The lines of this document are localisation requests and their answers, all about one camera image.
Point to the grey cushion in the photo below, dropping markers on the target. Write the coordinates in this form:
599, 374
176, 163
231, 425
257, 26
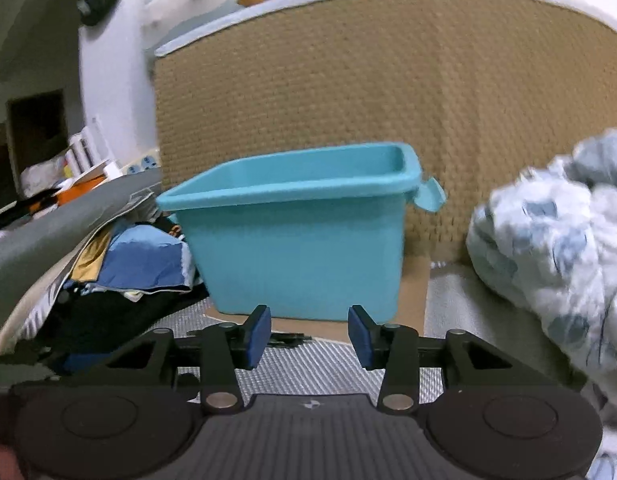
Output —
48, 230

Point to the orange box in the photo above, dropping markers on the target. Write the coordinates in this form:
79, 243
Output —
81, 191

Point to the teal plastic container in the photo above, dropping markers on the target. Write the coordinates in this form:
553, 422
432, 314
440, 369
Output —
298, 250

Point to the blue and cream plush pillow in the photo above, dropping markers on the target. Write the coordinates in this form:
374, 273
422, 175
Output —
188, 0

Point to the brown cardboard sheet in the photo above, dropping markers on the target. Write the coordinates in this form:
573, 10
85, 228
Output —
413, 300

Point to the blue cloth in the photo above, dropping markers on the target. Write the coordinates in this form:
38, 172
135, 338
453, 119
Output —
143, 260

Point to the yellow cloth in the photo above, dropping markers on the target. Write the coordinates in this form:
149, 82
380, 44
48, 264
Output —
91, 260

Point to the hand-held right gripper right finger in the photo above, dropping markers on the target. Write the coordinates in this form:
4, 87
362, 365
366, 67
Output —
361, 337

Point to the blue floral blanket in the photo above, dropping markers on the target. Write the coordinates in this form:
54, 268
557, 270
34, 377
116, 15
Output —
553, 250

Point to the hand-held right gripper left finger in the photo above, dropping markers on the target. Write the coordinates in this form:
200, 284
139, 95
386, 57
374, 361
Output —
258, 337

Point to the black cloth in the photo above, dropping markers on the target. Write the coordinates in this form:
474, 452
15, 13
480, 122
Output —
113, 320

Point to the black garment with orange print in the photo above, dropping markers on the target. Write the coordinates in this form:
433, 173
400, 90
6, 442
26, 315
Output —
174, 230

